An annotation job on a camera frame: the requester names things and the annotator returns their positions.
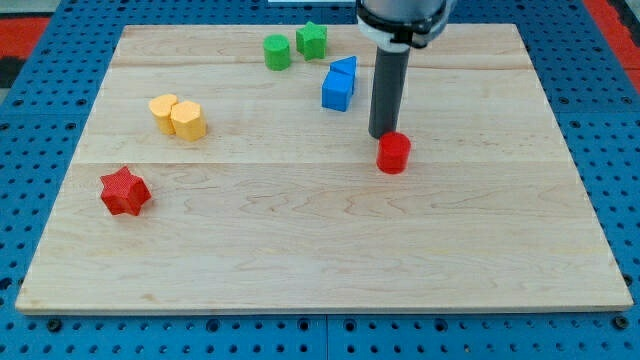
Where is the yellow heart block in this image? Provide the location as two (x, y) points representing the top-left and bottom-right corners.
(148, 94), (178, 135)

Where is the green cylinder block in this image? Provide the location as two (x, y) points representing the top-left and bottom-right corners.
(263, 34), (291, 71)

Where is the blue cube block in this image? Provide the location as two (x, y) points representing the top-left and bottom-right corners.
(321, 71), (355, 112)

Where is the red cylinder block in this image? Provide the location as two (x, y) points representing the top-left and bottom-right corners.
(376, 132), (411, 174)

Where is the yellow hexagon block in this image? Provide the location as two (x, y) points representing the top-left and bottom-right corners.
(170, 101), (207, 141)

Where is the grey robot arm flange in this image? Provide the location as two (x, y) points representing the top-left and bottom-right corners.
(356, 0), (458, 53)

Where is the blue triangle block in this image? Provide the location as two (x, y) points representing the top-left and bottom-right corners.
(329, 56), (358, 93)

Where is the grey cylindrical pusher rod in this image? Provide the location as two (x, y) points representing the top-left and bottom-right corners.
(368, 48), (410, 139)

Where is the green star block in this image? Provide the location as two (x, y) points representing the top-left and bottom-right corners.
(296, 21), (328, 61)

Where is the red star block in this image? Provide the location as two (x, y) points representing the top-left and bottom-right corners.
(100, 166), (151, 216)

